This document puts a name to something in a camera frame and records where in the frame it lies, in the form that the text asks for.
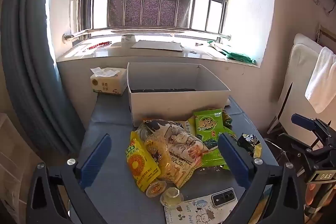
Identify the cardboard sheet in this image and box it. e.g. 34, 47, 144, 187
130, 41, 184, 52

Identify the blue curtain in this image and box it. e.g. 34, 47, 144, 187
0, 0, 87, 159

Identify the orange jelly cup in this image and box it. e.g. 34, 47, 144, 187
145, 180, 168, 198

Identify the pale yellow jelly cup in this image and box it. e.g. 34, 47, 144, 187
160, 187, 184, 207

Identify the white cardboard box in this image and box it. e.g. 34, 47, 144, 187
127, 62, 231, 127

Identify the black yellow snack packet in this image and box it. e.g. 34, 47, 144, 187
237, 133, 262, 159

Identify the red beaded stick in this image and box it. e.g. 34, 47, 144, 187
87, 41, 112, 50

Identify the large green seaweed packet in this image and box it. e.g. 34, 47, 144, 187
194, 127, 237, 170

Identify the smartphone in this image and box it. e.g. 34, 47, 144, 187
211, 187, 236, 208

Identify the green plastic packet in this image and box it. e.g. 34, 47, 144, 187
207, 40, 257, 65

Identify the marble window sill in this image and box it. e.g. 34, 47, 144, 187
56, 39, 258, 67

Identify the long cartoon print snack bag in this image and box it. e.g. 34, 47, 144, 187
144, 132, 210, 188

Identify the tissue pack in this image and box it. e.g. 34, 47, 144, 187
90, 67, 128, 96

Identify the cartoon print white mat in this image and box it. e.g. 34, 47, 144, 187
164, 194, 238, 224

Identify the white towel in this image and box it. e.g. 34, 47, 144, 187
304, 47, 336, 113

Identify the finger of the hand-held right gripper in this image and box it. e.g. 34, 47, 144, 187
291, 113, 334, 148
264, 133, 313, 175

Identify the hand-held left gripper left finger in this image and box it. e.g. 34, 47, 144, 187
26, 133, 112, 224

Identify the person's right hand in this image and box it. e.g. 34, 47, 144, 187
306, 183, 324, 211

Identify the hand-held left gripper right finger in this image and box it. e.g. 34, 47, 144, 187
218, 133, 305, 224

